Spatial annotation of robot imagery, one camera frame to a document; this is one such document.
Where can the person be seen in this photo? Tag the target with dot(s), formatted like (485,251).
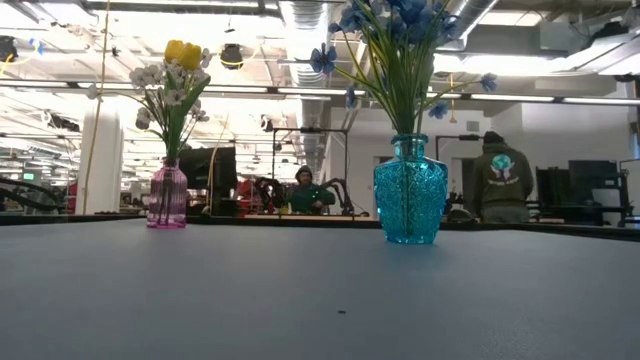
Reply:
(502,185)
(310,195)

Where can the red bag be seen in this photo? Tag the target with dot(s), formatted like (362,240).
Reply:
(247,189)

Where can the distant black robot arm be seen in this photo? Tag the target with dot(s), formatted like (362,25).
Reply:
(345,190)

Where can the teal patterned glass vase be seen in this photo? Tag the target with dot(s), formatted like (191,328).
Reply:
(410,200)

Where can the black monitor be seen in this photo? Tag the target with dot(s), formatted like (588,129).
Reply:
(210,167)

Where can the white square column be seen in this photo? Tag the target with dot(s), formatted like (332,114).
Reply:
(100,165)

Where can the black round ceiling device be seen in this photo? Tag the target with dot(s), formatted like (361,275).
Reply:
(231,54)

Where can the white artificial flower spray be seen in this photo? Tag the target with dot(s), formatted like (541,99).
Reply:
(145,76)

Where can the smooth silver ceiling duct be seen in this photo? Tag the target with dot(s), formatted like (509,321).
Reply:
(475,12)

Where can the black metal frame stand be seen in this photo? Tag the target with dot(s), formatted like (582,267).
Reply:
(467,136)

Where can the long ceiling light strip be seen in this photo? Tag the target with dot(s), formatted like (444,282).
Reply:
(250,90)

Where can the yellow artificial tulip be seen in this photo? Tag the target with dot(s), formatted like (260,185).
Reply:
(191,56)
(172,50)

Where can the green exit sign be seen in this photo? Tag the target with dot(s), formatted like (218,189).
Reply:
(28,176)

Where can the dark equipment rack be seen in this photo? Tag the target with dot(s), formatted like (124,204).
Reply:
(555,190)

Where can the pink ribbed glass vase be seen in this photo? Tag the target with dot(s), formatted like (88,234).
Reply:
(167,200)

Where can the blue artificial flower spray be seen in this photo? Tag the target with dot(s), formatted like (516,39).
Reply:
(415,12)
(322,58)
(488,81)

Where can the silver ribbed ceiling duct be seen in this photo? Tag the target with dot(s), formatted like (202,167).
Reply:
(306,30)

